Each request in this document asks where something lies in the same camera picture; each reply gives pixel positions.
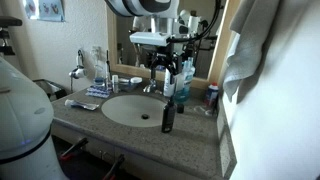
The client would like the clear plastic container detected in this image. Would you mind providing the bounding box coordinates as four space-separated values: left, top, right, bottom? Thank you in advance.
117 77 132 92

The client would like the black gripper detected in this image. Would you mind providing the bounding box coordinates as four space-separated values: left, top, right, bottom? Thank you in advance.
148 44 184 87

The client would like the grey hanging towel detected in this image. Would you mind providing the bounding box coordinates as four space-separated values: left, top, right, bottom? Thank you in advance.
222 0 282 104

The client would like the blue patterned packet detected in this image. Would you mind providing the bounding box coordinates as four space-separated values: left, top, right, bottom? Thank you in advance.
85 85 113 100

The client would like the dark electric toothbrush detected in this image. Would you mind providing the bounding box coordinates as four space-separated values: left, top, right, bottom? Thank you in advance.
105 49 112 90

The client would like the shaving can with red cap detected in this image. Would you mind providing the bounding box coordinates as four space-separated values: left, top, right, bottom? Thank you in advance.
204 82 220 108

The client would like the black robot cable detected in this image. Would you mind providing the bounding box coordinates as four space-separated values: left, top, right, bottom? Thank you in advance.
166 0 224 44

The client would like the clear jar with white lid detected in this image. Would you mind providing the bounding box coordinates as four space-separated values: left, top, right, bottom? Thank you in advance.
129 76 144 90

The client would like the blue mouthwash bottle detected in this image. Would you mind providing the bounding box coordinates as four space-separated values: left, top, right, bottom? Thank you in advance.
173 56 196 104

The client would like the clear toothbrush glass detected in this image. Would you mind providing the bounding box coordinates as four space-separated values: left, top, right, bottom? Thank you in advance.
92 46 108 87

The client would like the white lotion bottle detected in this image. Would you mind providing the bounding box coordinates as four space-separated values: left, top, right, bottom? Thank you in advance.
162 71 177 98

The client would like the black pump bottle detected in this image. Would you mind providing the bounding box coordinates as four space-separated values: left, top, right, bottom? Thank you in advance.
161 96 177 134

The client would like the white sink basin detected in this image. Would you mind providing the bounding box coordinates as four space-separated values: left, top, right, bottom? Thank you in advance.
100 94 168 129

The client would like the chrome faucet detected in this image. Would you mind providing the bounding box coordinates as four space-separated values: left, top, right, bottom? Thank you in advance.
142 77 164 95

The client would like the black bottle lid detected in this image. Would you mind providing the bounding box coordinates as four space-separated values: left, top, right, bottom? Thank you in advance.
176 103 186 115

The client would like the wood framed mirror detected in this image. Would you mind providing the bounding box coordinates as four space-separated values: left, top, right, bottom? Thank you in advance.
105 0 242 90

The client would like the toothpaste tube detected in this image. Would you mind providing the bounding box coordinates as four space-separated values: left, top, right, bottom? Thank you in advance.
63 98 101 112

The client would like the small white bottle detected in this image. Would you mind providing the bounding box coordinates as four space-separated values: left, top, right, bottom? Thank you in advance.
111 74 120 94

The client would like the clear dental retainer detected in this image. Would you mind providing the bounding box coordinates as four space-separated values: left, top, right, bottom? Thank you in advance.
193 105 207 115
203 108 215 118

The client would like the blue wall poster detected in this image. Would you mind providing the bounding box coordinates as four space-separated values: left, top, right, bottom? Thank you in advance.
22 0 66 23

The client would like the red and black clamp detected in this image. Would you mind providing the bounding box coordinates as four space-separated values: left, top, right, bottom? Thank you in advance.
59 136 90 162
102 153 126 180

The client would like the black stand equipment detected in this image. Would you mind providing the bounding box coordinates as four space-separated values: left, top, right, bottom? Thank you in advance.
0 15 24 57

